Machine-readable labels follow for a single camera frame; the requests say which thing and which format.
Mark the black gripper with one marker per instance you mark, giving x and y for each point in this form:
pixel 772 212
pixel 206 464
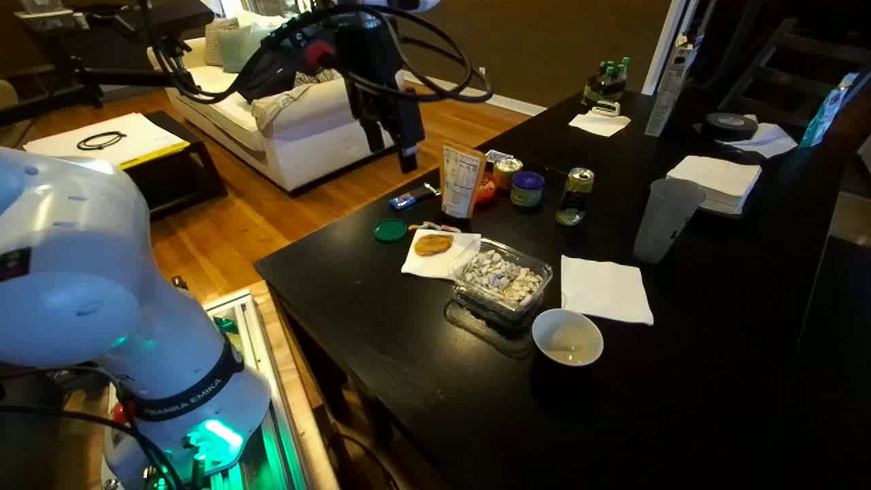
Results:
pixel 360 46

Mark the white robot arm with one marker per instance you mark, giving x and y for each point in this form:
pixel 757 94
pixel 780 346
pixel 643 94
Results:
pixel 81 283

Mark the small blue box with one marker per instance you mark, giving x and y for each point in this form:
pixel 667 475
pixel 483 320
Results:
pixel 402 203

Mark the white sofa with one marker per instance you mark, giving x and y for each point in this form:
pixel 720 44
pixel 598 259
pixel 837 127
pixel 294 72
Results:
pixel 293 136

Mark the green round lid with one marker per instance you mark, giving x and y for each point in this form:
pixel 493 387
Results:
pixel 391 229

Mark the orange red small bowl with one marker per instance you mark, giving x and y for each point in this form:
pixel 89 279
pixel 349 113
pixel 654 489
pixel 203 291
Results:
pixel 485 192

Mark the brown cookie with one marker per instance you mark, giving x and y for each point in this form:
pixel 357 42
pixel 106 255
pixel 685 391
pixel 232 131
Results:
pixel 433 242

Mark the small yellow lidded jar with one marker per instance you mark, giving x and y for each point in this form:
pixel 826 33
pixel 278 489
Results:
pixel 504 169

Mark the white napkin with cookie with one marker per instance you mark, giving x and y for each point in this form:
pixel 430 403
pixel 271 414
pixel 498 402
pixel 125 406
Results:
pixel 445 266

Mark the purple lidded small tub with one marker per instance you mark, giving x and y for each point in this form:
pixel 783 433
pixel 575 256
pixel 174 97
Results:
pixel 526 189

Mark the clear plastic food container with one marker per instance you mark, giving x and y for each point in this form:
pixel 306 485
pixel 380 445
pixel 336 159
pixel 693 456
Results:
pixel 501 280

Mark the dark glass jar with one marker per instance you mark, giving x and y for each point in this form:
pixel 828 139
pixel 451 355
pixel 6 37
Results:
pixel 575 196

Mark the black coffee table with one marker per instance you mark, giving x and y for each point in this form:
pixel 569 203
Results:
pixel 180 178

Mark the green bottles on napkin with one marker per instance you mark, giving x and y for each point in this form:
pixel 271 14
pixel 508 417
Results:
pixel 607 82

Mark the white paper napkin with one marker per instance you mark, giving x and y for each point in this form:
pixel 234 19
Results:
pixel 605 289

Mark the white ceramic bowl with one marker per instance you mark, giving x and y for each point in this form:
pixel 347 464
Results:
pixel 568 338

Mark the white paper on coffee table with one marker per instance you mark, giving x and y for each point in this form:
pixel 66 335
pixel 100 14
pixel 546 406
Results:
pixel 123 139

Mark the stack of white napkins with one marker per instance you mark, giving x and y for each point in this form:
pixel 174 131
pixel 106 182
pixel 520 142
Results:
pixel 726 182

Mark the black round device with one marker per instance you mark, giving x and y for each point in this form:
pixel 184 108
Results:
pixel 730 127

